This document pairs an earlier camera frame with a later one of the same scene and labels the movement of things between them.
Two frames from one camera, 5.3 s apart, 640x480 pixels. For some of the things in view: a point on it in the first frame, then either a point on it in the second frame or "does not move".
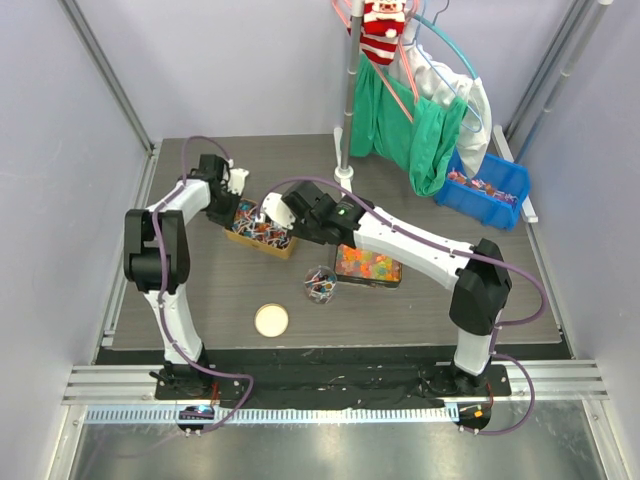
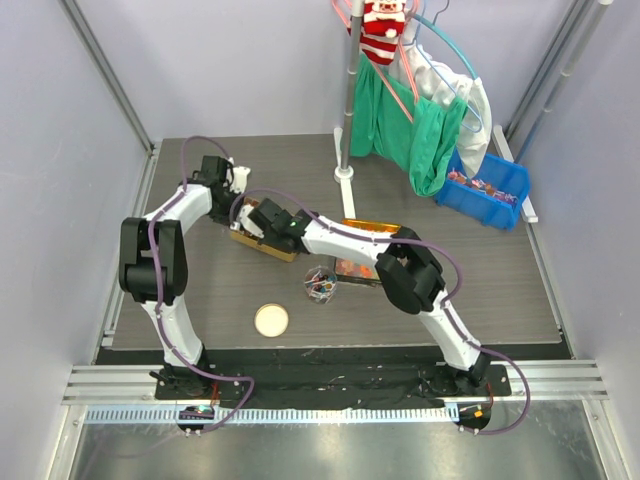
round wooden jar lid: (271, 320) does not move
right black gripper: (296, 231) -> (266, 240)
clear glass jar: (320, 283) does not move
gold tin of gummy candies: (367, 267) does not move
